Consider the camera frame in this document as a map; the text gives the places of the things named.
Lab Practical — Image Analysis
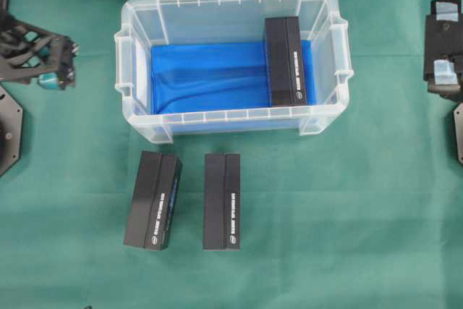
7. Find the left gripper black finger teal tape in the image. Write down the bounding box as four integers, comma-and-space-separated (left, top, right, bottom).
37, 72, 59, 89
36, 46, 51, 58

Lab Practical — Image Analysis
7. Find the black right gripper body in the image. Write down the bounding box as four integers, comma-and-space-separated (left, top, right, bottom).
423, 0, 462, 101

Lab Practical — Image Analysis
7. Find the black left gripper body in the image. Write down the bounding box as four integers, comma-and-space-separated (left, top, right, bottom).
1, 15, 78, 90

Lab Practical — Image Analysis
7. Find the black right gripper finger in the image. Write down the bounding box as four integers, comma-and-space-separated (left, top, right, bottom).
433, 59, 455, 85
435, 1, 459, 22

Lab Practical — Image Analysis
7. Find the black RealSense D415 box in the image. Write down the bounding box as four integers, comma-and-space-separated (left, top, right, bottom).
123, 151, 182, 251

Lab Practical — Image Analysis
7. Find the black realsense d435i box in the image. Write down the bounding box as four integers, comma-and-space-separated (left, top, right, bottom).
203, 153, 241, 251
264, 17, 307, 107

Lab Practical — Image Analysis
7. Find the blue sheet inside case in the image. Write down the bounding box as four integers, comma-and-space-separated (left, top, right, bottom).
148, 39, 319, 135

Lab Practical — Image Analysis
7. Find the clear plastic storage case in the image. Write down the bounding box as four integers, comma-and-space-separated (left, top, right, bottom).
114, 0, 354, 144

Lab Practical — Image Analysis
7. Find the green table cloth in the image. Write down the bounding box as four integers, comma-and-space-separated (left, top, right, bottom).
1, 0, 462, 308

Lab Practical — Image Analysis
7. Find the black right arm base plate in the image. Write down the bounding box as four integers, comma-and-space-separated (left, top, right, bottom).
454, 103, 463, 164

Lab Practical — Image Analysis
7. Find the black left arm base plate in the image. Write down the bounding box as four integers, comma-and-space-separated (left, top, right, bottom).
0, 86, 23, 176

